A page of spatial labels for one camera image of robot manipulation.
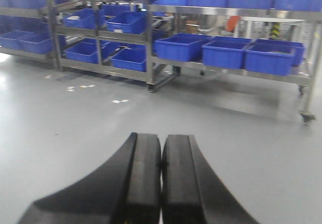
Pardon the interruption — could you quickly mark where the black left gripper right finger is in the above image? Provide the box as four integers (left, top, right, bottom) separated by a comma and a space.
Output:
162, 134, 257, 223

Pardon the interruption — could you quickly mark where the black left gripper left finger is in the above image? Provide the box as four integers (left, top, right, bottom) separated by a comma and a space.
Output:
18, 132, 161, 223

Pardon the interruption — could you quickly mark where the blue bin lower shelf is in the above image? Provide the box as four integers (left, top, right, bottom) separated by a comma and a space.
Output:
155, 33, 213, 62
202, 36, 252, 69
244, 39, 305, 76

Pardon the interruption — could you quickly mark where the steel rack with wheels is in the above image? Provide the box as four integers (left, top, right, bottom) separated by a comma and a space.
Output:
147, 5, 321, 125

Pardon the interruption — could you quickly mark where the steel rack middle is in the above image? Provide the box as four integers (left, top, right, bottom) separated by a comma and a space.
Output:
47, 0, 175, 92

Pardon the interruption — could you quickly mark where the steel rack left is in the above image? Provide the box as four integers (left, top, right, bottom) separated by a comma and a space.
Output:
1, 7, 60, 70

